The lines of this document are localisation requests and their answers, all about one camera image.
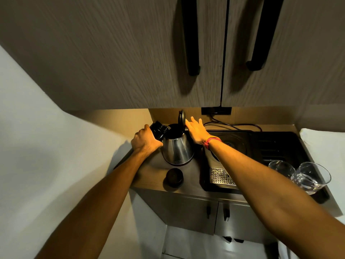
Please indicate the person's left hand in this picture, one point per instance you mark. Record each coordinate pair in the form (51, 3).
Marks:
(144, 142)

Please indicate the person's right hand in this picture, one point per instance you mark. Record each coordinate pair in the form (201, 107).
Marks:
(199, 133)

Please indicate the person's right middle finger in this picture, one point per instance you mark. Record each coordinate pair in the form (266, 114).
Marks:
(194, 121)

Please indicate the person's left fingers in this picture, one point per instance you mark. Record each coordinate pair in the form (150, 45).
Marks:
(147, 128)

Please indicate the black bottle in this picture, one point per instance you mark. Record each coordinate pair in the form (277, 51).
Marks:
(159, 129)

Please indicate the stainless steel electric kettle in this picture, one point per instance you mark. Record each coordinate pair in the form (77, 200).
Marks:
(176, 148)

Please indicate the person's left forearm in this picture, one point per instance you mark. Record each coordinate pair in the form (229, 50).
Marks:
(107, 196)

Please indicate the person's right forearm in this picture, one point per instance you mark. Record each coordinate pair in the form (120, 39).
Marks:
(264, 186)

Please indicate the red thread wristband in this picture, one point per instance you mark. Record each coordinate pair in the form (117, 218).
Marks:
(211, 140)

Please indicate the black coffee machine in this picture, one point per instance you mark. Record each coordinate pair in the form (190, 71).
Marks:
(234, 142)

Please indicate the black bottle cap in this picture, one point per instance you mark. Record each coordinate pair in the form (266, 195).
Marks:
(174, 177)

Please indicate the perforated metal drip grid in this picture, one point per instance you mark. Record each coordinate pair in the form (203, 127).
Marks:
(221, 176)

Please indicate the black tray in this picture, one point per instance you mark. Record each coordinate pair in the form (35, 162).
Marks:
(280, 148)

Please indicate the grey lower cabinet door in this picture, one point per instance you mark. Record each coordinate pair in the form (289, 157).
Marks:
(183, 213)
(248, 226)

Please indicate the wood grain upper cabinet door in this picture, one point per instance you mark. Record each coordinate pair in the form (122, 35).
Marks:
(304, 56)
(94, 51)

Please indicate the clear drinking glass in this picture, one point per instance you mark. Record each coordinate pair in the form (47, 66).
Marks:
(312, 176)
(281, 168)

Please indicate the white cloth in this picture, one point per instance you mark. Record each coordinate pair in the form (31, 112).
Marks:
(326, 151)

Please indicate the black wall socket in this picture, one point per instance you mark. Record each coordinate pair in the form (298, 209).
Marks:
(216, 110)

